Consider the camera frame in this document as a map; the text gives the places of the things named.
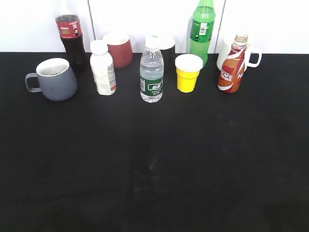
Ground green sprite bottle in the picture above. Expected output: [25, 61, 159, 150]
[189, 0, 216, 67]

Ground white ceramic mug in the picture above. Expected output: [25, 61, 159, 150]
[217, 36, 262, 71]

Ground clear water bottle green label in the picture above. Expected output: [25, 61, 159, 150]
[140, 35, 164, 103]

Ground cola bottle red label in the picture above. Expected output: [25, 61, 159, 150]
[55, 0, 87, 70]

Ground dark red ceramic cup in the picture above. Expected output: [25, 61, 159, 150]
[103, 32, 133, 69]

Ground white milk bottle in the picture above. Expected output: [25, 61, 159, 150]
[90, 40, 116, 96]

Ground yellow paper cup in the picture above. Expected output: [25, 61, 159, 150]
[175, 54, 203, 93]

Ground brown coffee drink bottle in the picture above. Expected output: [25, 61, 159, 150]
[217, 32, 248, 93]

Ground black cup white interior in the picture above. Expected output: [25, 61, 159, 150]
[157, 35, 175, 74]

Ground grey ceramic mug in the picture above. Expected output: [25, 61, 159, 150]
[25, 58, 77, 102]

